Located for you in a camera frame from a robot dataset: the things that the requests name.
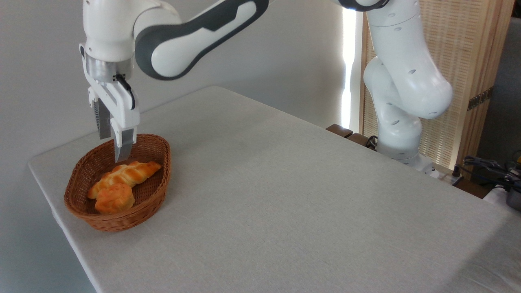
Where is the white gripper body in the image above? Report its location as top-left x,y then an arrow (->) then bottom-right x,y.
79,44 -> 141,131

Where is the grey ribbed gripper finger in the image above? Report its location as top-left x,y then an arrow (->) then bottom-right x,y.
110,118 -> 137,164
88,87 -> 113,140

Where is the braided golden bread loaf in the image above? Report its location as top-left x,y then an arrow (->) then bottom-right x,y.
88,161 -> 163,199

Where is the brown woven wicker basket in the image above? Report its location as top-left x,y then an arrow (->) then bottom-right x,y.
64,134 -> 172,233

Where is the round orange bread bun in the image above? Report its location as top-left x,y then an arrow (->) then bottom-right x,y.
95,183 -> 136,215

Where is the light grey tablecloth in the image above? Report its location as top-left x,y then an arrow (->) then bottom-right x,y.
28,85 -> 521,293

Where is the dark wooden block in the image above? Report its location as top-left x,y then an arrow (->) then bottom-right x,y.
325,124 -> 354,139
346,132 -> 379,151

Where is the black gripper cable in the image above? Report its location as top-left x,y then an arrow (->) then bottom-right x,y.
114,73 -> 136,111

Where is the black cable bundle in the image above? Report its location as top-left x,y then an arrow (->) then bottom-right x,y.
463,155 -> 521,192

